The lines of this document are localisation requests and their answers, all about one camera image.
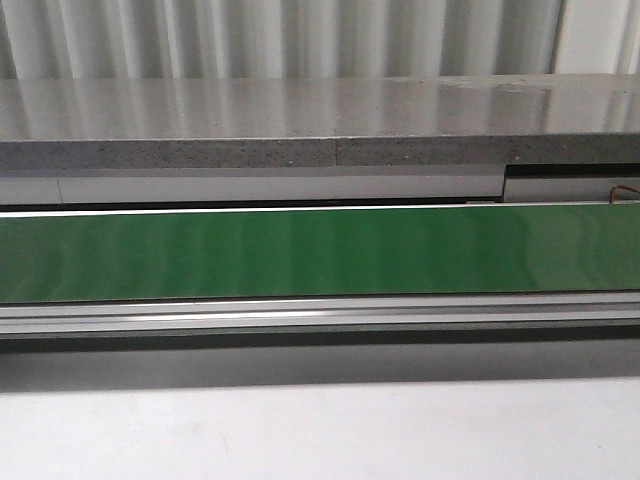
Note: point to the aluminium conveyor frame rail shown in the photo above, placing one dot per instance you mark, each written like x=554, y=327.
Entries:
x=548, y=308

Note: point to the green conveyor belt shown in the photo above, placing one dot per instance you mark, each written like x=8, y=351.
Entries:
x=109, y=256

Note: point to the grey stone countertop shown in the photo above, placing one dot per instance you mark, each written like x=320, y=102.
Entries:
x=56, y=124

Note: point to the white corrugated curtain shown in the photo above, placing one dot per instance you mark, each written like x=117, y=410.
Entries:
x=315, y=39

